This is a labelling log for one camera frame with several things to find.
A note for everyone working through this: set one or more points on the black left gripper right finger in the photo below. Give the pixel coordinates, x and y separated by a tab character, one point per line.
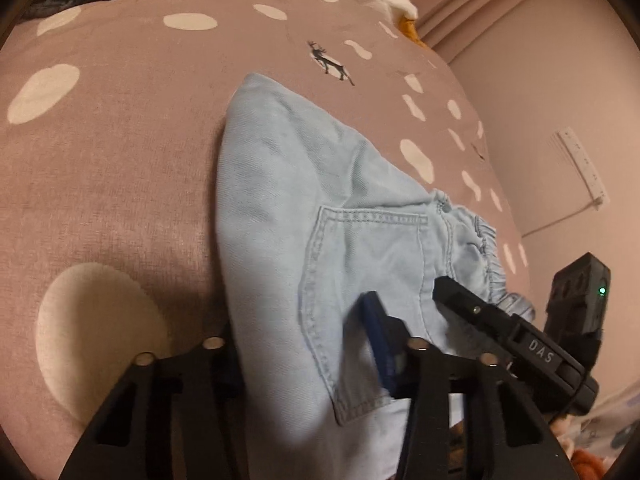
408	367

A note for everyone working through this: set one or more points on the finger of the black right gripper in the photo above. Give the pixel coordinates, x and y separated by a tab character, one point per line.
487	318

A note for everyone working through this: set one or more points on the light blue denim pants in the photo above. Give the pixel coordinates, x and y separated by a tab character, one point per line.
309	217

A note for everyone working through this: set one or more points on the pink curtain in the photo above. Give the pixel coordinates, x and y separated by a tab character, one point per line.
470	5

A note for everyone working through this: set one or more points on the pink polka dot bed cover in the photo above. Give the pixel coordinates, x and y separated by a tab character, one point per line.
111	117

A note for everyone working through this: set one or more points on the white power strip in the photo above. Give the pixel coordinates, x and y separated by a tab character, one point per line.
585	167

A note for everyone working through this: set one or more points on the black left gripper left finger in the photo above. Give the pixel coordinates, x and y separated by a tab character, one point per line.
210	405

